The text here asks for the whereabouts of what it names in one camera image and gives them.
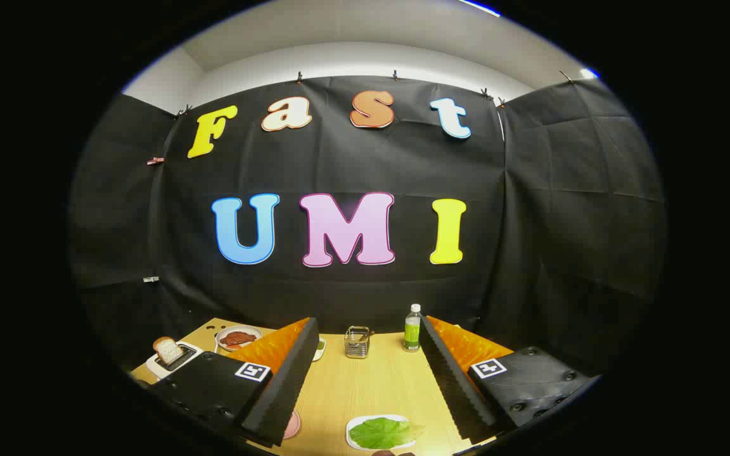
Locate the round grey plate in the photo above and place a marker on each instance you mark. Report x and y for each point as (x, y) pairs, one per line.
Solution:
(257, 330)

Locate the green lettuce leaf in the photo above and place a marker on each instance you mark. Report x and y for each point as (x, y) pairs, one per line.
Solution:
(381, 433)

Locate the black backdrop cloth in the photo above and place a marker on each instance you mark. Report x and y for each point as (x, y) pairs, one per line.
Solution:
(352, 164)

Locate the white divided bean dish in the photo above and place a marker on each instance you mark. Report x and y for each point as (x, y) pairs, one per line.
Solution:
(320, 349)

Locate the brown steak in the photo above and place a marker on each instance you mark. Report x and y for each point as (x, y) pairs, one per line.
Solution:
(238, 338)

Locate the toasted bread slice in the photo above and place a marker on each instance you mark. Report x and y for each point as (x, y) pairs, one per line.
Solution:
(167, 350)

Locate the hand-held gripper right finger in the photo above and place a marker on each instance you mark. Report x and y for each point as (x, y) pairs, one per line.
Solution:
(457, 386)

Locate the pink plate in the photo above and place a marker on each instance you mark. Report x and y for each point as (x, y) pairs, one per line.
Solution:
(293, 425)

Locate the green label drink bottle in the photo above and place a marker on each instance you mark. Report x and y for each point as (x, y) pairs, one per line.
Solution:
(412, 332)

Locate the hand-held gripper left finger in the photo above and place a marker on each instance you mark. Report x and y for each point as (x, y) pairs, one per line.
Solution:
(289, 386)

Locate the white plate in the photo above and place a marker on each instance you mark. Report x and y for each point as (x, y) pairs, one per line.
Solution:
(353, 446)

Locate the white toaster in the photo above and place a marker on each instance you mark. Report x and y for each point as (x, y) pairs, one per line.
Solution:
(156, 368)

